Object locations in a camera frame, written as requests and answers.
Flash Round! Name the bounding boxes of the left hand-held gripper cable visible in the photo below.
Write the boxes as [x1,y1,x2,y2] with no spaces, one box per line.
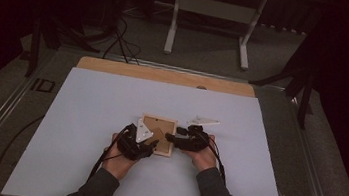
[0,108,135,196]

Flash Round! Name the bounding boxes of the person's right hand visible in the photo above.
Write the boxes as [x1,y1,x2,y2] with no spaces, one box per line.
[183,132,223,175]

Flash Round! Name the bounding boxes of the white table sheet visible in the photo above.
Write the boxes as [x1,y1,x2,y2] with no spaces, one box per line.
[0,60,302,196]

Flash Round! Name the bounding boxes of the white metal desk frame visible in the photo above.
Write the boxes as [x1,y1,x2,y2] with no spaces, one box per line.
[161,0,306,77]

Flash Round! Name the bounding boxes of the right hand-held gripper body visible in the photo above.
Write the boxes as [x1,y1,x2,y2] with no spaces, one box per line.
[173,113,221,155]

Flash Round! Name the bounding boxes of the right hand-held gripper cable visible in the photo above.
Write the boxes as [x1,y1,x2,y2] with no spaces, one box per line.
[195,133,320,196]

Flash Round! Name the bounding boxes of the wooden picture frame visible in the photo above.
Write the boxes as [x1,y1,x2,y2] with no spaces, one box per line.
[137,112,179,158]

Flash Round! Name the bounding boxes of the black floor hatch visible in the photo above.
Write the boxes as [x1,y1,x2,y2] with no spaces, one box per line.
[29,76,57,94]

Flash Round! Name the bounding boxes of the black metal stand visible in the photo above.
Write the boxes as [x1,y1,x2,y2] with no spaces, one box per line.
[244,21,325,131]
[23,9,106,86]

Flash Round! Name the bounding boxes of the black floor cables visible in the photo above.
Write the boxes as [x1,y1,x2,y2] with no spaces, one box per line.
[101,12,147,67]

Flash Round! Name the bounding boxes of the hand-held gripper cable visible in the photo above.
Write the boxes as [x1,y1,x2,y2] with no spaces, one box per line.
[0,108,135,196]
[195,133,320,196]

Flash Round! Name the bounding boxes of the person's left hand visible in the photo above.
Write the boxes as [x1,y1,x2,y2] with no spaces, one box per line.
[100,131,143,184]

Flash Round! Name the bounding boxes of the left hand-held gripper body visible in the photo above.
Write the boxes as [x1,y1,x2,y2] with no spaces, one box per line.
[114,114,162,164]

